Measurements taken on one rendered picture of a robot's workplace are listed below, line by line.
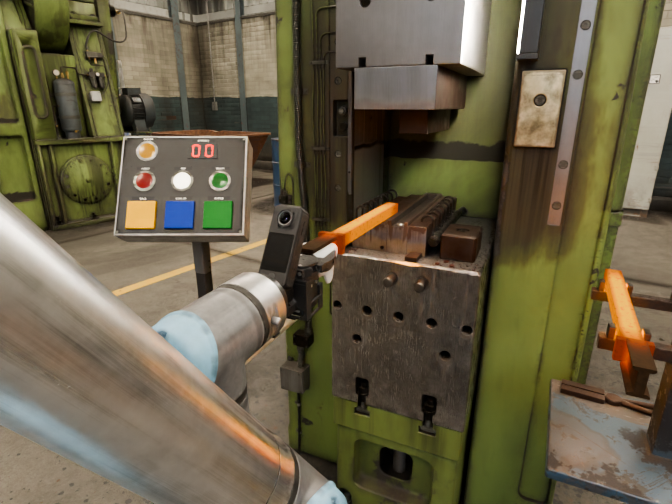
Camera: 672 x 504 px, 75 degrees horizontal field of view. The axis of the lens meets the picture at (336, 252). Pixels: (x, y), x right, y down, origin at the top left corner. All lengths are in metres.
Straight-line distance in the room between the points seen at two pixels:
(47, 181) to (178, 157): 4.35
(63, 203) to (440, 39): 4.94
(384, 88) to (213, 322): 0.78
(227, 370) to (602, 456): 0.72
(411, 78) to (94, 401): 0.95
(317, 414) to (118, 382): 1.47
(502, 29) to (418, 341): 0.96
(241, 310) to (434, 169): 1.18
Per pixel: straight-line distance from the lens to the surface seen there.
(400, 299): 1.12
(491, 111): 1.54
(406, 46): 1.10
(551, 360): 1.37
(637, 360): 0.71
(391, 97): 1.10
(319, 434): 1.77
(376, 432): 1.37
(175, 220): 1.21
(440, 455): 1.35
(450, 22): 1.08
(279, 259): 0.59
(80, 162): 5.63
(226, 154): 1.25
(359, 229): 0.83
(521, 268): 1.26
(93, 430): 0.28
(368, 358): 1.24
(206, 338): 0.46
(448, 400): 1.23
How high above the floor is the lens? 1.28
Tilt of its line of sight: 18 degrees down
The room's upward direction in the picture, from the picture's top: straight up
